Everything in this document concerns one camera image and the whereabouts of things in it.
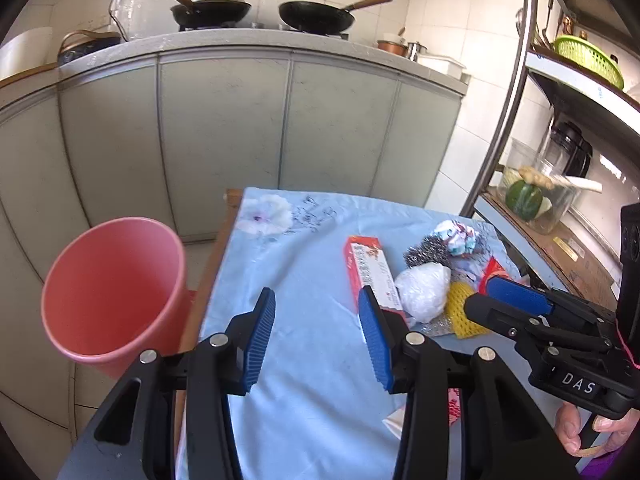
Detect red white tissue pack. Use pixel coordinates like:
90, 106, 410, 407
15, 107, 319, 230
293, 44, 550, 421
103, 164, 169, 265
382, 388, 462, 439

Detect green bell pepper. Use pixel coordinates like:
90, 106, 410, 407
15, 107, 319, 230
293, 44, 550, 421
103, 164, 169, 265
506, 180, 544, 221

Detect white plastic bag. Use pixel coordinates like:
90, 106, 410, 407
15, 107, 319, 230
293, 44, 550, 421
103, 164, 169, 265
395, 262, 451, 323

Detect grey kitchen cabinets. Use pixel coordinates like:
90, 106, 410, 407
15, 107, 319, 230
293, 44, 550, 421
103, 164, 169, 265
1, 49, 466, 426

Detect red white toothpaste box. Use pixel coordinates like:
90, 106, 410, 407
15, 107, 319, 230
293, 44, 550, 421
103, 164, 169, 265
343, 236, 406, 318

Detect white round basin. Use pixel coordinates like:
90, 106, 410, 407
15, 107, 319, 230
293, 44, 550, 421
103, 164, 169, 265
0, 26, 53, 79

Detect steel wool scrubber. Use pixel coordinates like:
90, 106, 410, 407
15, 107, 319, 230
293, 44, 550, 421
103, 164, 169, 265
404, 235, 451, 268

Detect colourful paper ball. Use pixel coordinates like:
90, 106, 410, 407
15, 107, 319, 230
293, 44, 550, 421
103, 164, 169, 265
432, 220, 478, 257

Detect clear plastic vegetable container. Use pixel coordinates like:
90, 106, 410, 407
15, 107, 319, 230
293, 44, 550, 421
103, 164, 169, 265
497, 140, 579, 234

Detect green plastic basket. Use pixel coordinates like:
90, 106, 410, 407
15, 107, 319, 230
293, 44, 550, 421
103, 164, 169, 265
552, 35, 624, 90

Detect black frying pan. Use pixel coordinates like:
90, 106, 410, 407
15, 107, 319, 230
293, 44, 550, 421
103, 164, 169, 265
279, 0, 394, 36

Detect person's right hand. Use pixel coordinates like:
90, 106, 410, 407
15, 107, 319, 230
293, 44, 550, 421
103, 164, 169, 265
553, 401, 640, 458

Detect yellow foam fruit net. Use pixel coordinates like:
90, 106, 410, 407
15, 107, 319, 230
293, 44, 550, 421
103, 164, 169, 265
445, 282, 489, 339

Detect black lidded wok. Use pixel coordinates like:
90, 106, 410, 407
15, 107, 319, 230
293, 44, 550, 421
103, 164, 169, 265
170, 0, 252, 32

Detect light blue floral tablecloth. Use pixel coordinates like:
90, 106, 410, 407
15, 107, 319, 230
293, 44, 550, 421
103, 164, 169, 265
174, 186, 586, 480

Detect metal shelf pole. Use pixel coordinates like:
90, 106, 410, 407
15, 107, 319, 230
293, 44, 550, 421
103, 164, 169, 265
459, 0, 542, 219

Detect black blender jug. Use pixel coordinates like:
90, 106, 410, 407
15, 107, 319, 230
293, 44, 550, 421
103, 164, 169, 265
538, 122, 592, 178

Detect pink plastic trash bucket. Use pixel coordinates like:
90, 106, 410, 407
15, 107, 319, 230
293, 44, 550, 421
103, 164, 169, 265
40, 217, 191, 379

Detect copper pot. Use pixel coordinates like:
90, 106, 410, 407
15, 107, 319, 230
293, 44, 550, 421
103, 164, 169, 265
376, 27, 427, 62

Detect red plastic snack bag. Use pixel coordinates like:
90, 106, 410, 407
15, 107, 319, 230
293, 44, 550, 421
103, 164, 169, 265
477, 257, 512, 295

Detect ginger root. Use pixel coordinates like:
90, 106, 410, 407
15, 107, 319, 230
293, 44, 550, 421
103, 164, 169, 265
518, 166, 555, 190

